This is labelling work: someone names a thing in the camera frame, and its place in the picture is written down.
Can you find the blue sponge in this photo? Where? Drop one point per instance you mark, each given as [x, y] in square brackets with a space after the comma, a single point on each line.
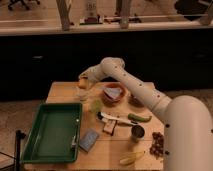
[88, 140]

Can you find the green cucumber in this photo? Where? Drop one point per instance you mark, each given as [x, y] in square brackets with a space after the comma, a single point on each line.
[139, 118]

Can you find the brown wooden block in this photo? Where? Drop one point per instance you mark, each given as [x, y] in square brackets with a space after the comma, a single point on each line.
[109, 127]

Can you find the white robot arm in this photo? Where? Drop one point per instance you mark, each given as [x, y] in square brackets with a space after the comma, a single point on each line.
[188, 124]

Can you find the metal cup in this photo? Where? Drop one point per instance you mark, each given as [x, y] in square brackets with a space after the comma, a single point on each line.
[137, 133]

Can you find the yellow apple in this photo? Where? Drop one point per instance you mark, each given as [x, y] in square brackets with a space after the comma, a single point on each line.
[83, 83]

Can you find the brown bowl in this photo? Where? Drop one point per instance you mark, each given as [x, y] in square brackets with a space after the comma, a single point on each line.
[107, 99]

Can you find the green pear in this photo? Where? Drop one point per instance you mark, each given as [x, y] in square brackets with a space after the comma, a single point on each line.
[96, 106]

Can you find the black handled knife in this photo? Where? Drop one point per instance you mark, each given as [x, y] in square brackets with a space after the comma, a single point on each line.
[102, 115]

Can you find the blue cloth in bowl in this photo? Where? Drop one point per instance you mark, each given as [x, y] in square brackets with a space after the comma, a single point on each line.
[113, 93]

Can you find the yellow banana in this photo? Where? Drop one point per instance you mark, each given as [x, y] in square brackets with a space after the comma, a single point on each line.
[130, 157]

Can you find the green plastic tray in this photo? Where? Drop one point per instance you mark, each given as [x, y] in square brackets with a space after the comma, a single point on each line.
[54, 136]

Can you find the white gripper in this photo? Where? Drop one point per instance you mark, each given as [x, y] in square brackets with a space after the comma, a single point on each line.
[89, 74]

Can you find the black tripod stand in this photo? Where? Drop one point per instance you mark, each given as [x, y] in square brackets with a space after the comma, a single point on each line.
[15, 165]

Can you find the dark grape bunch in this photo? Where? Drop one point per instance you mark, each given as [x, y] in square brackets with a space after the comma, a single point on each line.
[157, 146]

